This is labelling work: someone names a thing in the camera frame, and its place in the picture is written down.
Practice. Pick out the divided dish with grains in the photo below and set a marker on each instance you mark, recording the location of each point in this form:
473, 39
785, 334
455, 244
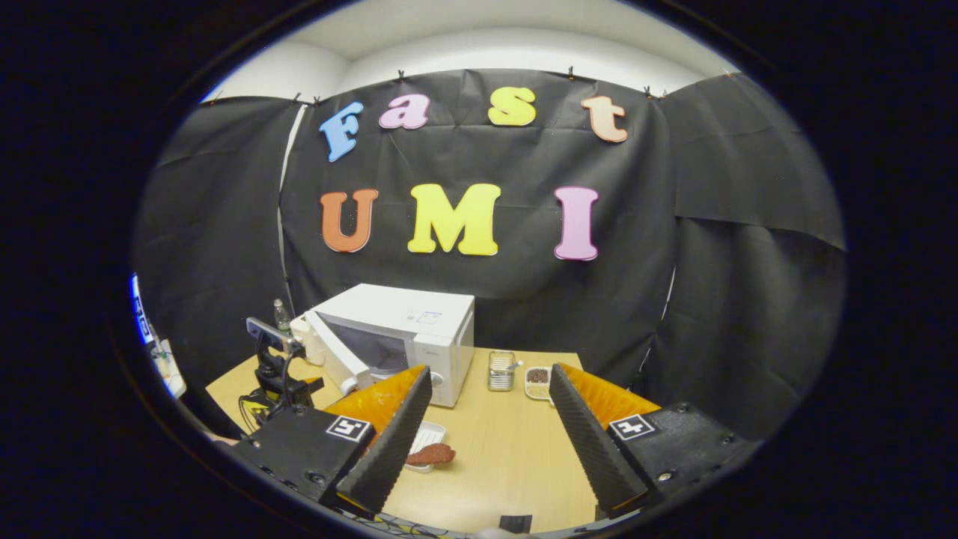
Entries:
537, 383

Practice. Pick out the clear plastic water bottle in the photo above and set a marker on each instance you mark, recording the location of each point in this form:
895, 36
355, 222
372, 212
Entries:
281, 318

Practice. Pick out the metal mesh cutlery holder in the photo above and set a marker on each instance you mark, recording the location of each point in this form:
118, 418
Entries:
501, 372

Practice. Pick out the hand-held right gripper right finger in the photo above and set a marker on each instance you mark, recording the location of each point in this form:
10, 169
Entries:
591, 449

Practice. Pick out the brown chicken leg food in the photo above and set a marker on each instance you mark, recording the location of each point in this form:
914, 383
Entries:
434, 454

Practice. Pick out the white equipment with blue edge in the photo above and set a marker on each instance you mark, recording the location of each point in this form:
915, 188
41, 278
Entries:
161, 359

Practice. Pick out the white rectangular tray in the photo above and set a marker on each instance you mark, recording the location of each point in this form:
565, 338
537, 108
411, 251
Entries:
432, 433

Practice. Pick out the black backdrop cloth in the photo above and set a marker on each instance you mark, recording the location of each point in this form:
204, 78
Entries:
486, 299

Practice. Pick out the white toaster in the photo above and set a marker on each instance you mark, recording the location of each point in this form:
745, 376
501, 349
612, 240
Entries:
307, 344

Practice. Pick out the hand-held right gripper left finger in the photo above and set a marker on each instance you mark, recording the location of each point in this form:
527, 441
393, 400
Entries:
389, 449

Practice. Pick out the white microwave oven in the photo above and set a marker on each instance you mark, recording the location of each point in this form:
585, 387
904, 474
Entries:
404, 314

